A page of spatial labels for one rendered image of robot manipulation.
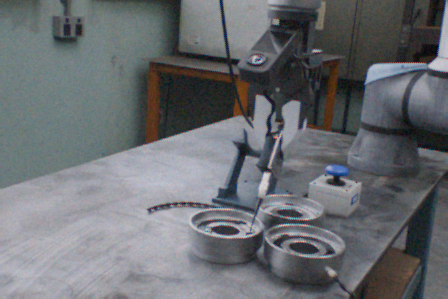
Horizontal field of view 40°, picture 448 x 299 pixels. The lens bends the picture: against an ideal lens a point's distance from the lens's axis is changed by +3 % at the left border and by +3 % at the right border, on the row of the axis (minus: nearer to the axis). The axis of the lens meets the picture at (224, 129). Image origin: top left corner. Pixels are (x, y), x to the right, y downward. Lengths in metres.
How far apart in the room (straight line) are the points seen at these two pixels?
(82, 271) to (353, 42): 4.07
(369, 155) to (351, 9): 3.45
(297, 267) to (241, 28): 2.45
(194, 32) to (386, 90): 2.10
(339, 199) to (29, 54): 1.88
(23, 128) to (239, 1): 1.24
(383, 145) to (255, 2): 1.91
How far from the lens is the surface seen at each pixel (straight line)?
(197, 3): 3.27
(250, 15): 3.12
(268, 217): 0.89
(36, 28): 2.69
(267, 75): 0.77
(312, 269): 0.78
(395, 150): 1.31
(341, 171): 1.03
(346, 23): 4.72
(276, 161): 0.87
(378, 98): 1.30
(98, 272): 0.79
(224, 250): 0.80
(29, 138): 2.74
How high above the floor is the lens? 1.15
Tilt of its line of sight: 13 degrees down
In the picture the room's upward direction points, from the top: 4 degrees clockwise
